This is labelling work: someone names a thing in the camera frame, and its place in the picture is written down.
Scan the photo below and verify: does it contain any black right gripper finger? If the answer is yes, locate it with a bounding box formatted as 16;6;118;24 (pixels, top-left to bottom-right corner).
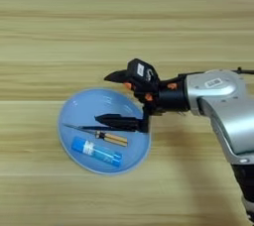
103;68;131;84
93;103;151;135

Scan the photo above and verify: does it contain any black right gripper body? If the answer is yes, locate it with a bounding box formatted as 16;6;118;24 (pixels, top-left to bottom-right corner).
123;74;191;118

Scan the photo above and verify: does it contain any yellow handled screwdriver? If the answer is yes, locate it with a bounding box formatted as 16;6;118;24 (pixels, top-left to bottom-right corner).
78;127;129;148

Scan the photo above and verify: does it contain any blue glue stick tube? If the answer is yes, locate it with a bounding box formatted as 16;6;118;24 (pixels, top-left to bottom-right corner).
70;136;124;168

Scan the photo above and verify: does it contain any black box with white label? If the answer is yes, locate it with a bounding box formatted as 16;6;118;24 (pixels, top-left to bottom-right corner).
126;57;161;94

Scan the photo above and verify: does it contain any round blue plate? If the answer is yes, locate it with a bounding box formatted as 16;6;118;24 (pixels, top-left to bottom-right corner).
58;86;152;175

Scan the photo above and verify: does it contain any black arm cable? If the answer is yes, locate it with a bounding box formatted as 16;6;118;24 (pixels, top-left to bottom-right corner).
231;66;254;75

